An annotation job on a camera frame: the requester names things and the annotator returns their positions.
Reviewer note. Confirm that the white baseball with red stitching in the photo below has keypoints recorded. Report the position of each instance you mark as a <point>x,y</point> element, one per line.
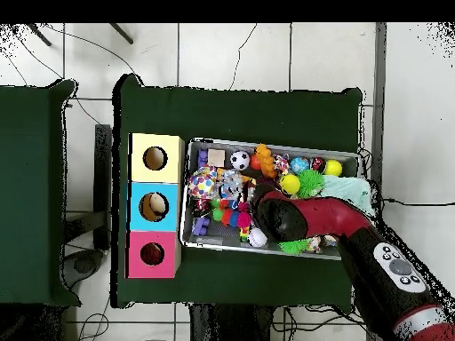
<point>257,238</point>

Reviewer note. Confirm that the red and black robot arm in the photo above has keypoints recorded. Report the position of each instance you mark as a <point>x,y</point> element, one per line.
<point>337,216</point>

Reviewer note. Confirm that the black upright panel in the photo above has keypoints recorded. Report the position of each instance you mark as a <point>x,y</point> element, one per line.
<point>103,177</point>

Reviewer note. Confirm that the black tripod leg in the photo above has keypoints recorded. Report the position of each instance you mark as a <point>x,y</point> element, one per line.
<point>121,33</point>
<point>39,34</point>

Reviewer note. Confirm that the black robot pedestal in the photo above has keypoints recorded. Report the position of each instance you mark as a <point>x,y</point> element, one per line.
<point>220,326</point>

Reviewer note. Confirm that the dark green table cloth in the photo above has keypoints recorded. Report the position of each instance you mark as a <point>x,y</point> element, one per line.
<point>231,117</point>

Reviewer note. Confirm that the orange striped tiger plush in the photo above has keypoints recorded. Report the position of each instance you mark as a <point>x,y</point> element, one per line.
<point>153,254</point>

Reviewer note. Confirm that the multicolour spiky caterpillar toy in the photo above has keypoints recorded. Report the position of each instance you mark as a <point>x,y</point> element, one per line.
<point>231,216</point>

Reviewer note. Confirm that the small black and white football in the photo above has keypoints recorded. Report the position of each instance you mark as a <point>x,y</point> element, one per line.
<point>240,160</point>

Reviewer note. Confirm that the orange plastic building block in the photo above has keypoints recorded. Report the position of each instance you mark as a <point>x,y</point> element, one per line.
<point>266,161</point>

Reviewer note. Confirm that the smooth yellow ball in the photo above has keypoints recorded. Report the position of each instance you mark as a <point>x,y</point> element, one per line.
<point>333,167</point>

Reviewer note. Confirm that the yellow tennis-style ball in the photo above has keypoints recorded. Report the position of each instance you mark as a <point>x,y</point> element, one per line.
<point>289,183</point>

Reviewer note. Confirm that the green spiky rubber ball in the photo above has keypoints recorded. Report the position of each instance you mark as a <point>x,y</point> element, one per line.
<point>310,183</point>

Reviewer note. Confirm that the wooden box with three holes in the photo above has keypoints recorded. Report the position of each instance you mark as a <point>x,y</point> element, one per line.
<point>170,220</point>

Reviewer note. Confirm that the mint green muslin cloth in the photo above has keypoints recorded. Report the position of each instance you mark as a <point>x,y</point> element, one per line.
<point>346,190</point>

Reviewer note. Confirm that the blue globe print ball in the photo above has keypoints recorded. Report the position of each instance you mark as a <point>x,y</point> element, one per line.
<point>299,164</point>

